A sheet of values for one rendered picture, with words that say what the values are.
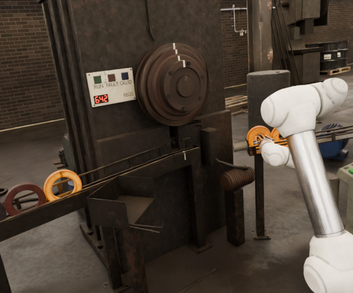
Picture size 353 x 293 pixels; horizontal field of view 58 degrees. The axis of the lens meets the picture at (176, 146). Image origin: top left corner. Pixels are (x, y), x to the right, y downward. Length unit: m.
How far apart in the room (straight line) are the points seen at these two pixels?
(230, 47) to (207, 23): 8.07
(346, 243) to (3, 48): 7.24
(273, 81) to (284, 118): 3.26
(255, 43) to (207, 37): 4.11
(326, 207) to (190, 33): 1.34
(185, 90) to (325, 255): 1.06
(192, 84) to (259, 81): 2.73
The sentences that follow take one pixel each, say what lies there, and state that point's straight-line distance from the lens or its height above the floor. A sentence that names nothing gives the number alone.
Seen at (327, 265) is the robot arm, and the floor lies 0.59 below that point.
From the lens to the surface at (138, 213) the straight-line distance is 1.54.
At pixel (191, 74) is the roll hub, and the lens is 1.83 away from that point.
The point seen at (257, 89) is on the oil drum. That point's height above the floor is 0.69.
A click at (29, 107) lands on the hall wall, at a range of 7.78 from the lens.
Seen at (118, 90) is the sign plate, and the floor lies 1.13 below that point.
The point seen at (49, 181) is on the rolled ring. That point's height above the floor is 0.76.
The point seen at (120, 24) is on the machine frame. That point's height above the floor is 1.48.
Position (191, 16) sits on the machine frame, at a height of 1.50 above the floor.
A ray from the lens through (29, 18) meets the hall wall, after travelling 7.84.
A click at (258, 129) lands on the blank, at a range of 2.09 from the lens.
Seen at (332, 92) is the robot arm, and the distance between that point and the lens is 1.30.
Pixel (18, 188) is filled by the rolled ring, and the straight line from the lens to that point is 1.69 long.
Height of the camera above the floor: 1.32
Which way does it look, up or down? 17 degrees down
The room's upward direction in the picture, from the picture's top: 6 degrees counter-clockwise
